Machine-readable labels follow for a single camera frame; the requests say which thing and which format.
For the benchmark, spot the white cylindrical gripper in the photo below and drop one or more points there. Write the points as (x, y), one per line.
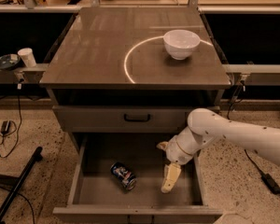
(174, 153)

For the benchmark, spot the blue pepsi can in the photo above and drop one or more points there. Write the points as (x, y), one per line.
(124, 175)

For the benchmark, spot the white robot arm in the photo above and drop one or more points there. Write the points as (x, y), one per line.
(204, 127)

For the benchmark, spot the open grey middle drawer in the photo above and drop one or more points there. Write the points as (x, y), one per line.
(96, 196)

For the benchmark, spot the grey drawer cabinet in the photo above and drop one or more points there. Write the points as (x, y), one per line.
(115, 56)

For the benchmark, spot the closed grey top drawer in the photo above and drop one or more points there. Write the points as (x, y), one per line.
(109, 119)

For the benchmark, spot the black power adapter right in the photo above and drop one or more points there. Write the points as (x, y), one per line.
(270, 183)

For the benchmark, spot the black power adapter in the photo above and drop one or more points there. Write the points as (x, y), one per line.
(5, 127)
(270, 183)

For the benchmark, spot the white ceramic bowl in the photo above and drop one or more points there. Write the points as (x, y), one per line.
(180, 44)

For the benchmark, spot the black metal pole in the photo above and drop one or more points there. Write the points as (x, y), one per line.
(17, 182)

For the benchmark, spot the black power adapter left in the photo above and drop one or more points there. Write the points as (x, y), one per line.
(5, 127)

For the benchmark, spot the white paper cup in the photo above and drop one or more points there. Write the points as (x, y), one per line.
(27, 57)

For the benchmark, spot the dark blue plate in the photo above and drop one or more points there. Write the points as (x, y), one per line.
(9, 62)

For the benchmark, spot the black drawer handle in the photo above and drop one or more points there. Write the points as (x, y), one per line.
(137, 118)

